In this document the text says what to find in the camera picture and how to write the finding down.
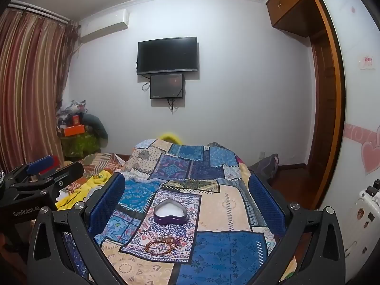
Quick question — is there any striped brown curtain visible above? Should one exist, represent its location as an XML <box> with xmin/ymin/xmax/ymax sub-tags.
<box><xmin>0</xmin><ymin>4</ymin><xmax>79</xmax><ymax>174</ymax></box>

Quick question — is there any pink heart wall sticker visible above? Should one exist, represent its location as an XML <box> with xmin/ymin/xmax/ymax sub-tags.
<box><xmin>361</xmin><ymin>139</ymin><xmax>380</xmax><ymax>176</ymax></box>

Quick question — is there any pile of printed bags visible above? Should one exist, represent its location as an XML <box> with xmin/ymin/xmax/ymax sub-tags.
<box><xmin>56</xmin><ymin>99</ymin><xmax>88</xmax><ymax>128</ymax></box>

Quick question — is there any pink paper wall notice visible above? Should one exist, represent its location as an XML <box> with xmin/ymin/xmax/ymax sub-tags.
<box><xmin>358</xmin><ymin>55</ymin><xmax>376</xmax><ymax>70</ymax></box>

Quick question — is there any wooden door frame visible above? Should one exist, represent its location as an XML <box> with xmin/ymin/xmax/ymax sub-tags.
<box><xmin>306</xmin><ymin>0</ymin><xmax>346</xmax><ymax>211</ymax></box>

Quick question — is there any dark green cloth bundle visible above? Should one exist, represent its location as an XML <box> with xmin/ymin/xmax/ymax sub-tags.
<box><xmin>81</xmin><ymin>113</ymin><xmax>109</xmax><ymax>140</ymax></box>

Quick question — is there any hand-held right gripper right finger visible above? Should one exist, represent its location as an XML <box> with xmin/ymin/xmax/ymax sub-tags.
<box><xmin>248</xmin><ymin>173</ymin><xmax>346</xmax><ymax>285</ymax></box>

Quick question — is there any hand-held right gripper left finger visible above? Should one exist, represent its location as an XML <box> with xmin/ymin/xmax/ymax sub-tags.
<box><xmin>26</xmin><ymin>173</ymin><xmax>127</xmax><ymax>285</ymax></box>

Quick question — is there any white air conditioner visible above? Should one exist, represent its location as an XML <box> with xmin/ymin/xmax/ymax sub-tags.
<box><xmin>78</xmin><ymin>9</ymin><xmax>130</xmax><ymax>43</ymax></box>

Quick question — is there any yellow fluffy object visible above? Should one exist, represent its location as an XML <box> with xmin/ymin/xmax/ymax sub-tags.
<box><xmin>159</xmin><ymin>132</ymin><xmax>181</xmax><ymax>143</ymax></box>

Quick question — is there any white plastic appliance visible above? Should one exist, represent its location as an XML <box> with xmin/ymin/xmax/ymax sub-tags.
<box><xmin>346</xmin><ymin>178</ymin><xmax>380</xmax><ymax>244</ymax></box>

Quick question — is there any flat orange box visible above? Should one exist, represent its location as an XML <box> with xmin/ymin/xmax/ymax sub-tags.
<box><xmin>61</xmin><ymin>125</ymin><xmax>86</xmax><ymax>137</ymax></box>

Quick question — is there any wooden overhead cabinet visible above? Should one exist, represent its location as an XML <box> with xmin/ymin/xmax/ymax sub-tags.
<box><xmin>265</xmin><ymin>0</ymin><xmax>319</xmax><ymax>38</ymax></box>

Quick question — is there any small black monitor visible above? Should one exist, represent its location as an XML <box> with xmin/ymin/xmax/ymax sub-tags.
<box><xmin>150</xmin><ymin>73</ymin><xmax>185</xmax><ymax>100</ymax></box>

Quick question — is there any purple heart-shaped jewelry box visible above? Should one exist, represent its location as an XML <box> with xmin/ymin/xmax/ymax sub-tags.
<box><xmin>153</xmin><ymin>199</ymin><xmax>188</xmax><ymax>225</ymax></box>

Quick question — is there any yellow blanket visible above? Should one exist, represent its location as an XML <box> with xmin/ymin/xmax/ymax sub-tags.
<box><xmin>55</xmin><ymin>169</ymin><xmax>115</xmax><ymax>211</ymax></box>

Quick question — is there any grey bag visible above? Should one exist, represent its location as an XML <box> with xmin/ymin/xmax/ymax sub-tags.
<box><xmin>249</xmin><ymin>153</ymin><xmax>280</xmax><ymax>181</ymax></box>

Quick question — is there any green cloth-covered table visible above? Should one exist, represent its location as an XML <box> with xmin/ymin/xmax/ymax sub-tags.
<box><xmin>61</xmin><ymin>133</ymin><xmax>100</xmax><ymax>158</ymax></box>

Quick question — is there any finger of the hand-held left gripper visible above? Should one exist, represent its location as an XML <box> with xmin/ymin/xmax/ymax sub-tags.
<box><xmin>10</xmin><ymin>162</ymin><xmax>85</xmax><ymax>196</ymax></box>
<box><xmin>6</xmin><ymin>155</ymin><xmax>57</xmax><ymax>185</ymax></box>

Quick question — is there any blue patchwork blanket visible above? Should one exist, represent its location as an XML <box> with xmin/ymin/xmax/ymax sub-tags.
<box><xmin>64</xmin><ymin>138</ymin><xmax>297</xmax><ymax>285</ymax></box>

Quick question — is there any brown striped quilt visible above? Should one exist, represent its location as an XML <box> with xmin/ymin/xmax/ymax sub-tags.
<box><xmin>64</xmin><ymin>153</ymin><xmax>131</xmax><ymax>196</ymax></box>

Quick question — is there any amber beaded bracelet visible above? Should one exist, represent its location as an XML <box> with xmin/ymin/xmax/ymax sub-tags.
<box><xmin>145</xmin><ymin>239</ymin><xmax>173</xmax><ymax>255</ymax></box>

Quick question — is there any black wall television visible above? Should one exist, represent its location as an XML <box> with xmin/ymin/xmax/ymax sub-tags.
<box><xmin>137</xmin><ymin>36</ymin><xmax>198</xmax><ymax>75</ymax></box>

